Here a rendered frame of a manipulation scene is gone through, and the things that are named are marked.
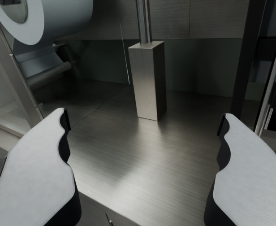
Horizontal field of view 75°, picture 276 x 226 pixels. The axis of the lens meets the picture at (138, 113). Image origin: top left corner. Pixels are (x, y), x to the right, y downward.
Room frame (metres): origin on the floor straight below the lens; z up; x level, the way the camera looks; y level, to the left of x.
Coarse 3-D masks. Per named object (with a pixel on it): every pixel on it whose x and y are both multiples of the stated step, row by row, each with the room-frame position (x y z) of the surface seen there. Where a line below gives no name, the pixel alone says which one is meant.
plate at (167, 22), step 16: (128, 0) 0.91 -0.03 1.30; (160, 0) 0.83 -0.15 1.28; (176, 0) 0.79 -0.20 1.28; (192, 0) 0.76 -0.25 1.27; (208, 0) 0.72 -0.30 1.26; (224, 0) 0.69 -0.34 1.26; (240, 0) 0.67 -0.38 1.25; (128, 16) 0.92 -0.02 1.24; (160, 16) 0.83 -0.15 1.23; (176, 16) 0.79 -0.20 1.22; (192, 16) 0.76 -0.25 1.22; (208, 16) 0.72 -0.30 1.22; (224, 16) 0.69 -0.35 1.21; (240, 16) 0.66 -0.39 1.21; (128, 32) 0.93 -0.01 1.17; (160, 32) 0.83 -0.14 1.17; (176, 32) 0.79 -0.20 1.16; (192, 32) 0.75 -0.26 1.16; (208, 32) 0.72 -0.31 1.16; (224, 32) 0.69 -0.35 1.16; (240, 32) 0.66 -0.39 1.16
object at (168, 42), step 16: (176, 48) 0.79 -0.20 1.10; (192, 48) 0.76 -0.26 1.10; (208, 48) 0.72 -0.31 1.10; (224, 48) 0.69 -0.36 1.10; (240, 48) 0.66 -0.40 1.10; (128, 64) 0.94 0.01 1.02; (176, 64) 0.80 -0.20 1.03; (192, 64) 0.75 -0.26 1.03; (208, 64) 0.72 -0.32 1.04; (224, 64) 0.68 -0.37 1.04; (176, 80) 0.80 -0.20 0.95; (192, 80) 0.75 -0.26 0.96; (208, 80) 0.71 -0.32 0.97; (224, 80) 0.68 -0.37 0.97; (224, 96) 0.67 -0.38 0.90; (256, 96) 0.61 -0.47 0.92
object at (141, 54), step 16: (144, 0) 0.60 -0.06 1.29; (144, 16) 0.60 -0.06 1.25; (144, 32) 0.60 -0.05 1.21; (128, 48) 0.61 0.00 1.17; (144, 48) 0.58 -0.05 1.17; (160, 48) 0.61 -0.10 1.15; (144, 64) 0.58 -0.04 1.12; (160, 64) 0.60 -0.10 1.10; (144, 80) 0.58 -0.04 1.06; (160, 80) 0.60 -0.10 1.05; (144, 96) 0.59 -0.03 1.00; (160, 96) 0.59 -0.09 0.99; (144, 112) 0.59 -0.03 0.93; (160, 112) 0.58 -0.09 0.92
